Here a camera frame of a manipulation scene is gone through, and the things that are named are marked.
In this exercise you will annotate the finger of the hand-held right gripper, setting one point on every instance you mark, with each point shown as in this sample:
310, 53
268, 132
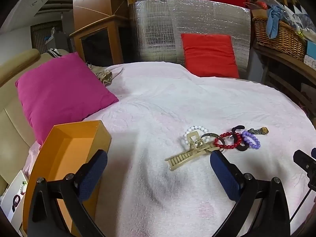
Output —
306, 161

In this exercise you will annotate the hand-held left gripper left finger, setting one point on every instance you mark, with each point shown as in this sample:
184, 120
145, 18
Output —
93, 175

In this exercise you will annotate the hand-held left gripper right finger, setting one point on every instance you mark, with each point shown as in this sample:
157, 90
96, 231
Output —
224, 175

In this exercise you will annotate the orange cardboard box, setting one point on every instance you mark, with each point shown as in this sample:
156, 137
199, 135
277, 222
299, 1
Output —
64, 153

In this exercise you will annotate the beige hair claw clip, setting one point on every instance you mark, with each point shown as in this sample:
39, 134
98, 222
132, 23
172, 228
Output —
184, 156

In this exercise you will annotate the wrist watch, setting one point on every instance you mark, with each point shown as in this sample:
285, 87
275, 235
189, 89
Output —
264, 129

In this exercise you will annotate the black hair clip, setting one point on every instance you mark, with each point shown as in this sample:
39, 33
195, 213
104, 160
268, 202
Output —
238, 127

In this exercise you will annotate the white flat box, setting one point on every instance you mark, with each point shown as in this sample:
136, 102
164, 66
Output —
13, 187

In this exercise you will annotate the magenta pillow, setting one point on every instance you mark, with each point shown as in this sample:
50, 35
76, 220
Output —
64, 91

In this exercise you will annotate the beige sofa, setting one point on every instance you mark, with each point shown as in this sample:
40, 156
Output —
12, 118

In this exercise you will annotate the crumpled beige cloth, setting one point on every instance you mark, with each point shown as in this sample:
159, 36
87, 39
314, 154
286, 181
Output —
103, 75

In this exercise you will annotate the wooden shelf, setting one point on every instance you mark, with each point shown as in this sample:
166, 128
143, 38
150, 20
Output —
279, 64

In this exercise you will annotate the red pillow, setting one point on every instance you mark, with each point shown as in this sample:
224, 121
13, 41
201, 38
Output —
209, 54

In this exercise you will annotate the wicker basket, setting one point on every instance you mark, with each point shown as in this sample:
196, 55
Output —
284, 39

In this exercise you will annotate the striped cloth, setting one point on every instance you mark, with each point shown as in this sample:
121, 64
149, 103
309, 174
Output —
54, 52

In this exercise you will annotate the low wooden glass-door cabinet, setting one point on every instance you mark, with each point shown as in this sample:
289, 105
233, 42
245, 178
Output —
98, 44

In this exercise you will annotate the clear plastic bags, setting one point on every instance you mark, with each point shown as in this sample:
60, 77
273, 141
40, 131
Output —
305, 22

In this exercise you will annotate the blue cloth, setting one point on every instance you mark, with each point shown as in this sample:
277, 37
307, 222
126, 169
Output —
272, 22

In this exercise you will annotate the silver foil insulation sheet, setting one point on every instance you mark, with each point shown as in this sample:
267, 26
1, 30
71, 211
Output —
158, 29

